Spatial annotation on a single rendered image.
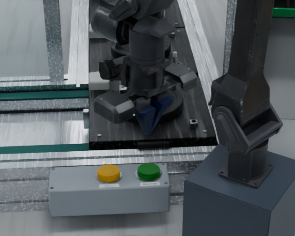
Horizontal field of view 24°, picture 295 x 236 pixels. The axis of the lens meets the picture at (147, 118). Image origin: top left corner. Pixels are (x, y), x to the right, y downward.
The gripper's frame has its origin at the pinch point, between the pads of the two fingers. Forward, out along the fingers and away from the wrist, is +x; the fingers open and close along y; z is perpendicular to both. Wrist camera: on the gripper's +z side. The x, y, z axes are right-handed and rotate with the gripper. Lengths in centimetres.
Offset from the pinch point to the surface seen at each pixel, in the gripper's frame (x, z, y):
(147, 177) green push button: 9.8, -3.0, 2.7
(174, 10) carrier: 9, 46, -52
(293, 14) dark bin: -13.2, -7.9, -27.8
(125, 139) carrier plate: 9.5, 8.1, -2.0
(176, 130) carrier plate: 9.5, 3.9, -11.3
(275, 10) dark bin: -14.0, -5.7, -25.5
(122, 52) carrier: 7.4, 32.9, -23.0
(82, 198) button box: 12.5, 2.8, 12.4
